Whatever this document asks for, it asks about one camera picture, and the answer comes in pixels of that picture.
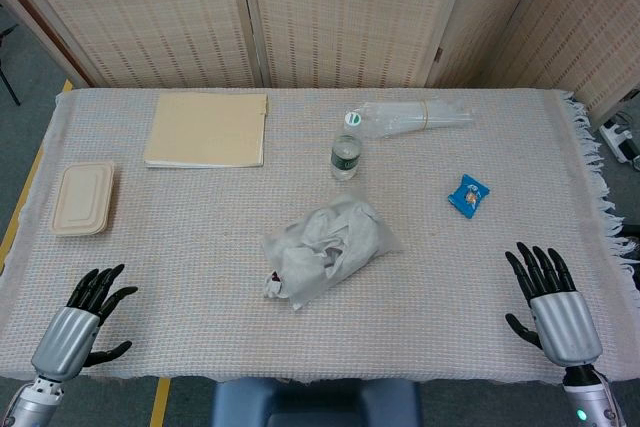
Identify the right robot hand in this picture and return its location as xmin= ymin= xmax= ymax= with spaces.
xmin=504 ymin=241 xmax=603 ymax=368

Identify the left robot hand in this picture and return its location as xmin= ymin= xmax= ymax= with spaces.
xmin=30 ymin=263 xmax=139 ymax=382

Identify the translucent plastic bag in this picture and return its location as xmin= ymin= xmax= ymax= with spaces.
xmin=261 ymin=193 xmax=404 ymax=312

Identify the clear plastic bag bundle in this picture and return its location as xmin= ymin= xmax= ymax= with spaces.
xmin=355 ymin=100 xmax=474 ymax=141

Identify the beige lidded food container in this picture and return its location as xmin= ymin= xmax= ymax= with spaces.
xmin=51 ymin=161 xmax=116 ymax=238

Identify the blue snack packet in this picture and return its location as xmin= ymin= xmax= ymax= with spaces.
xmin=446 ymin=173 xmax=491 ymax=220

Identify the beige paper folder stack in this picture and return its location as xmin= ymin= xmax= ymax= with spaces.
xmin=143 ymin=92 xmax=270 ymax=170

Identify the woven white tablecloth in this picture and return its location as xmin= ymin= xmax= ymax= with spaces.
xmin=0 ymin=86 xmax=640 ymax=382

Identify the clear plastic water bottle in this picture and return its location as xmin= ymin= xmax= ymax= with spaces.
xmin=330 ymin=110 xmax=365 ymax=182

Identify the black chair leg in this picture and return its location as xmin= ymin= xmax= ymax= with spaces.
xmin=0 ymin=24 xmax=22 ymax=107

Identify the beige folding screen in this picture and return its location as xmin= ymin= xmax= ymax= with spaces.
xmin=0 ymin=0 xmax=640 ymax=121

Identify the white device with cables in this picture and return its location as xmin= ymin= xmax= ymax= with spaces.
xmin=598 ymin=114 xmax=640 ymax=171

